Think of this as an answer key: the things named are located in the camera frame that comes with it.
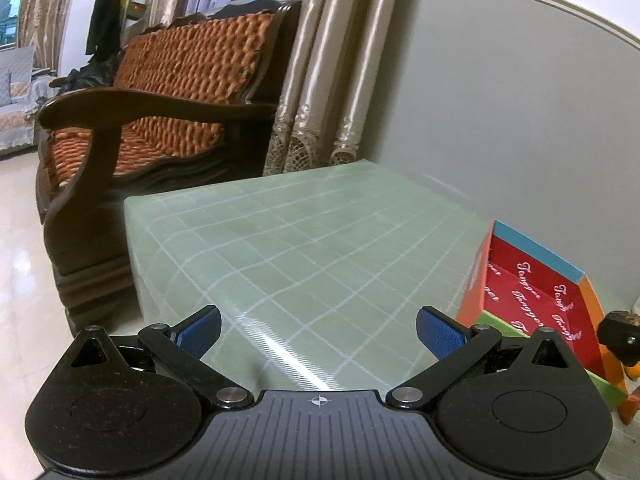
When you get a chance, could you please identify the white refrigerator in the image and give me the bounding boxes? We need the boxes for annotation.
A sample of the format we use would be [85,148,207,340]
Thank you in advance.
[57,0,123,81]

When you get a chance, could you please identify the black bag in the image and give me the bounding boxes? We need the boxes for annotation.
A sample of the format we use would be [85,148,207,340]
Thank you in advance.
[49,57,121,95]

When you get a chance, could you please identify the black hanging garment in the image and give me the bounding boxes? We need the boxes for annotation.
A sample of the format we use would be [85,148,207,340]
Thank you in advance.
[85,0,126,63]

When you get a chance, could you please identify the grey covered sofa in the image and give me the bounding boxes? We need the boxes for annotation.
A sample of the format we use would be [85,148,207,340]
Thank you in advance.
[0,45,46,161]

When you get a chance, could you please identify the beige satin curtain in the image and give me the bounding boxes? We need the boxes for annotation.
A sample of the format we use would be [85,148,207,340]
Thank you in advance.
[264,0,405,177]

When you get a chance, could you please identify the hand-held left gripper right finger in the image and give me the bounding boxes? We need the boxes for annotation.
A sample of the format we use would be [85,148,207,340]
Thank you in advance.
[386,305,583,411]

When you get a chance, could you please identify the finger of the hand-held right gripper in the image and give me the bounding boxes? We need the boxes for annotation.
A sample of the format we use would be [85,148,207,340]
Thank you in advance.
[598,311,640,367]

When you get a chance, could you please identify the dark wooden sofa orange cushions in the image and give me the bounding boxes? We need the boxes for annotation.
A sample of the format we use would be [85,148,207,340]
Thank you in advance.
[35,0,303,341]

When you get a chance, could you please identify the colourful cardboard box red inside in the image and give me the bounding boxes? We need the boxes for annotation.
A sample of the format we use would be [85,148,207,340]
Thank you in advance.
[455,219,630,413]

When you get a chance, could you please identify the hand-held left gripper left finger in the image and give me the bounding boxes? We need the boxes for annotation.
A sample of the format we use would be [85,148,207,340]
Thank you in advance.
[67,305,253,408]

